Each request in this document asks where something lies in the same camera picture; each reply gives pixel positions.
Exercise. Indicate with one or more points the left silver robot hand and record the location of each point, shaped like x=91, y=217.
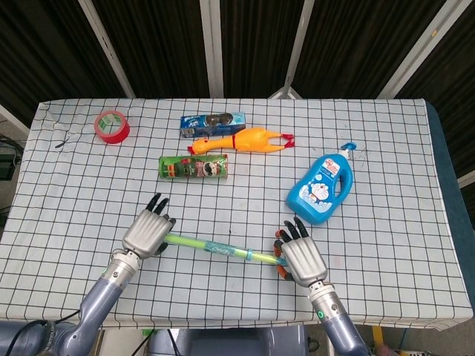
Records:
x=146, y=233

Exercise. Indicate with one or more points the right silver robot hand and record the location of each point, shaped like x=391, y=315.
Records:
x=302, y=259

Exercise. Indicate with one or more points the clear blue plastic tube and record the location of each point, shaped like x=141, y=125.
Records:
x=222, y=249

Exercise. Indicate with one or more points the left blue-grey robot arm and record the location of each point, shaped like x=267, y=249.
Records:
x=100, y=296

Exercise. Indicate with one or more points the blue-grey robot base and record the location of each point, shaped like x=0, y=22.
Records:
x=222, y=343

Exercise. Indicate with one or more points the blue detergent bottle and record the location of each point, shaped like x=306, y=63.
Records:
x=319, y=189

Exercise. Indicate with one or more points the green Pringles can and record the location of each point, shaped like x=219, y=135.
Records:
x=193, y=168

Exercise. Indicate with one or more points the white black-grid tablecloth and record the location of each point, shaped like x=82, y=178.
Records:
x=222, y=296

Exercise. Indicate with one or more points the red tape roll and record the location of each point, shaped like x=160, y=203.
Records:
x=115, y=137

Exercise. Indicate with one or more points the small black clip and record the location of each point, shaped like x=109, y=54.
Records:
x=62, y=143

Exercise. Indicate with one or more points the blue Oreo cookie box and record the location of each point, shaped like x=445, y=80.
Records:
x=213, y=125

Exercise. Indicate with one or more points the yellow rubber chicken toy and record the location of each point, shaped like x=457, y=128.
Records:
x=248, y=140

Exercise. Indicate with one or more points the black equipment box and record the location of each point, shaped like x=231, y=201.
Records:
x=6, y=163

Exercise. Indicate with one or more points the white frame bar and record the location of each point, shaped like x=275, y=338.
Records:
x=13, y=118
x=467, y=180

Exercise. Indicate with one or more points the white frame post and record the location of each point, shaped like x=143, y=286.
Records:
x=297, y=48
x=212, y=48
x=419, y=48
x=107, y=50

